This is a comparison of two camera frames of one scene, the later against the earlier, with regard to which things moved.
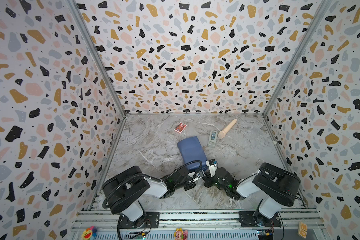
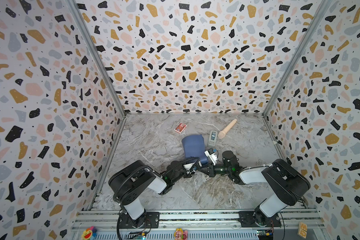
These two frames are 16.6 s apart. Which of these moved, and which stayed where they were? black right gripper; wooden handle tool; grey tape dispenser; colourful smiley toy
Moved: black right gripper
Stayed: colourful smiley toy; grey tape dispenser; wooden handle tool
